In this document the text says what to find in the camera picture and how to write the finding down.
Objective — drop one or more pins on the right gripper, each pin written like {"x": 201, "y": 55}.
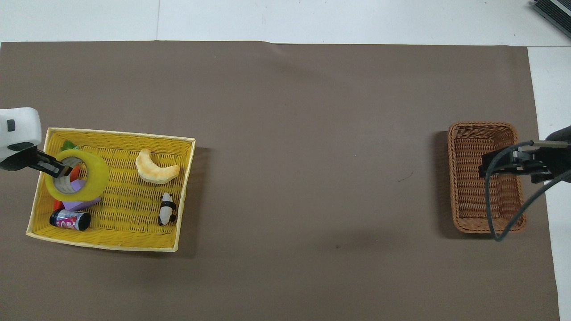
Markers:
{"x": 560, "y": 160}

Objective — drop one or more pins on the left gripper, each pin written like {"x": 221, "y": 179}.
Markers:
{"x": 20, "y": 161}

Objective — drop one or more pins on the yellow tape roll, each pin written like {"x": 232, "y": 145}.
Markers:
{"x": 97, "y": 176}

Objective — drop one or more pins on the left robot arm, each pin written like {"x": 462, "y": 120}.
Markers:
{"x": 22, "y": 127}

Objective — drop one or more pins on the brown wicker basket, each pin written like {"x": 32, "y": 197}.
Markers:
{"x": 468, "y": 196}

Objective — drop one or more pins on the yellow woven basket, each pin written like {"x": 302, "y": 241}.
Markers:
{"x": 129, "y": 209}

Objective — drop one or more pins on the purple block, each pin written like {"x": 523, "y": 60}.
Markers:
{"x": 82, "y": 203}

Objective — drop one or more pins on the small printed can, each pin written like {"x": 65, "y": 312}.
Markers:
{"x": 71, "y": 220}

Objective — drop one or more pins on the croissant-shaped bread toy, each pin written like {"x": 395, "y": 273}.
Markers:
{"x": 154, "y": 173}

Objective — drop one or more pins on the black stand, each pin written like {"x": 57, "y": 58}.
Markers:
{"x": 555, "y": 11}

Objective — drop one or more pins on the panda figurine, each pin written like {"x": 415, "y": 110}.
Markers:
{"x": 167, "y": 211}

